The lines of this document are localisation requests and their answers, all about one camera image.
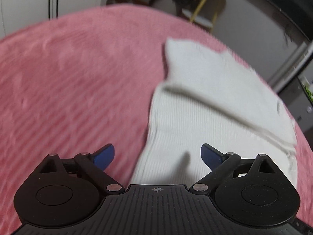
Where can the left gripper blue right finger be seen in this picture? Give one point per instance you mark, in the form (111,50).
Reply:
(222,162)

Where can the white knit sweater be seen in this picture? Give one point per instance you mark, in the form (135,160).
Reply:
(209,97)

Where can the green item on cabinet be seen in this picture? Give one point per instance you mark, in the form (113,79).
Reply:
(307,88)

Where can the round yellow-legged side table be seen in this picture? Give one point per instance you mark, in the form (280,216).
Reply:
(203,13)

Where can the pink ribbed bed blanket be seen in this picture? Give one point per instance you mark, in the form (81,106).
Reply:
(85,80)

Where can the white wardrobe door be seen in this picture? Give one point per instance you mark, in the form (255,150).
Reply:
(49,2)

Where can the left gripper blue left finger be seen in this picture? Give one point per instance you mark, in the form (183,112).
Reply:
(100,158)

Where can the grey drawer cabinet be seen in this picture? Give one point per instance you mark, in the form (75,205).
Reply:
(299,105)

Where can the wall mounted black television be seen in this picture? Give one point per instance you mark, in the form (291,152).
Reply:
(281,2)

